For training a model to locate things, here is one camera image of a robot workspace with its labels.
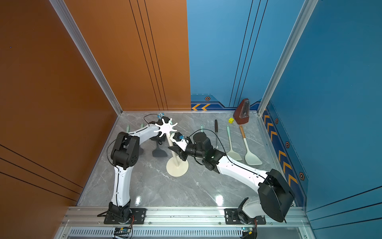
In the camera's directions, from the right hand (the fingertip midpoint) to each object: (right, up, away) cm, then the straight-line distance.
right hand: (172, 144), depth 74 cm
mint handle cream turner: (+16, +7, +35) cm, 39 cm away
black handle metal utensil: (+27, +5, +35) cm, 44 cm away
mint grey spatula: (-12, -8, +23) cm, 27 cm away
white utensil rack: (-1, -16, +17) cm, 23 cm away
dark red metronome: (+45, +18, +35) cm, 60 cm away
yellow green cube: (+39, +13, +39) cm, 56 cm away
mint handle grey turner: (-29, +9, +38) cm, 49 cm away
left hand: (-16, +2, +31) cm, 35 cm away
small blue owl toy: (-16, +17, +43) cm, 49 cm away
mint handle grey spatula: (-38, +7, +35) cm, 53 cm away
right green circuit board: (+38, -42, -1) cm, 57 cm away
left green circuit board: (-24, -42, -2) cm, 48 cm away
